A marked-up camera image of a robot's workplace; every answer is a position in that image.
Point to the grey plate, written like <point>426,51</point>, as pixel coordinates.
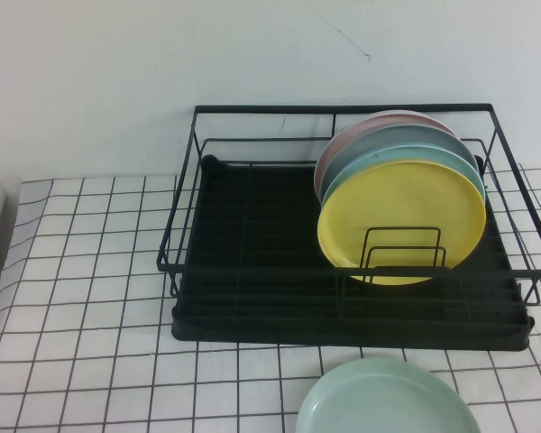
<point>410,137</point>

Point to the mint green plate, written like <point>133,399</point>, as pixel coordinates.
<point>387,401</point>

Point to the black dish drying rack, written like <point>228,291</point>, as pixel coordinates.
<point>252,329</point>

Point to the white black-grid tablecloth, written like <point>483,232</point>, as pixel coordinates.
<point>94,315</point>

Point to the pink plate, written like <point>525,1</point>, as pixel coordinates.
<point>365,124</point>

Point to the light blue plate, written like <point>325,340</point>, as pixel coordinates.
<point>387,158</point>

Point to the yellow plate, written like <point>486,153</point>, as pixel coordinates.
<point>387,203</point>

